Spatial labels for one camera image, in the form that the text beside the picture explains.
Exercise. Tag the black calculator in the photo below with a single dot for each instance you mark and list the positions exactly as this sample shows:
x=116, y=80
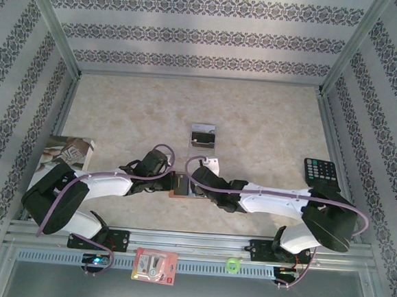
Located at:
x=320, y=173

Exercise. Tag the red blister pack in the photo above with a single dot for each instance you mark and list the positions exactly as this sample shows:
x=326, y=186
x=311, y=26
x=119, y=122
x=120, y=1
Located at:
x=155, y=265

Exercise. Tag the circuit board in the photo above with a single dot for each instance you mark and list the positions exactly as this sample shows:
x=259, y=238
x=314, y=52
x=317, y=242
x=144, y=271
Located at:
x=95, y=259
x=286, y=271

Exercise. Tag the book with bread cover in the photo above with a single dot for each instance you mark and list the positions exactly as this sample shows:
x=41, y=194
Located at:
x=67, y=152

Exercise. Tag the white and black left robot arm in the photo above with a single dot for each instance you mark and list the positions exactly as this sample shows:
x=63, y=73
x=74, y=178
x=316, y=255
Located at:
x=106, y=184

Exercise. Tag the aluminium side rail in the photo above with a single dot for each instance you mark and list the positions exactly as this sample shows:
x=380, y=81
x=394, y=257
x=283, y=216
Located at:
x=66, y=107
x=330, y=128

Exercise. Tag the aluminium back rail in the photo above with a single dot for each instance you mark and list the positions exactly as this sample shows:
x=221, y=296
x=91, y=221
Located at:
x=200, y=80

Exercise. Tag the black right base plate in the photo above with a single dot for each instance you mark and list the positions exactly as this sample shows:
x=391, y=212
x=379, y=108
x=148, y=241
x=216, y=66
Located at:
x=261, y=249

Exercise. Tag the dark credit card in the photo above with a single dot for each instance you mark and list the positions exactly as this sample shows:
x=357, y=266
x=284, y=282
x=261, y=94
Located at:
x=181, y=184

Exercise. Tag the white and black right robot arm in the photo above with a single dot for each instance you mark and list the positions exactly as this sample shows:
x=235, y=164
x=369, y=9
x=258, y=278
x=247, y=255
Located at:
x=270, y=202

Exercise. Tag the aluminium frame post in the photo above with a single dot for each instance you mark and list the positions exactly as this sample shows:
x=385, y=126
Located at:
x=352, y=47
x=53, y=23

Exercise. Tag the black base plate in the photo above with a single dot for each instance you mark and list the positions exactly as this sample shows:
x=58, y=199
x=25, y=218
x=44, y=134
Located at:
x=261, y=249
x=119, y=238

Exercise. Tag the left circuit board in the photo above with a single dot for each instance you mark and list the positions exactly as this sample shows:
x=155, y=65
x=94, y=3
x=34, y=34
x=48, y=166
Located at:
x=95, y=259

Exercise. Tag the clear acrylic card stand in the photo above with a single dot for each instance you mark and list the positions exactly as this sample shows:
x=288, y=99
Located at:
x=201, y=153

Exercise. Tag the aluminium mounting rail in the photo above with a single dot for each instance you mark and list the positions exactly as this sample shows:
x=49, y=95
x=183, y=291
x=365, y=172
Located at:
x=191, y=242

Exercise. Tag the right circuit board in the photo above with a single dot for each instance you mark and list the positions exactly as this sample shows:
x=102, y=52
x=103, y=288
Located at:
x=286, y=271

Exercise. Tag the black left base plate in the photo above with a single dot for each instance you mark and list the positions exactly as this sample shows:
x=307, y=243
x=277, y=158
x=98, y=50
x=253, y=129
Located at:
x=119, y=238

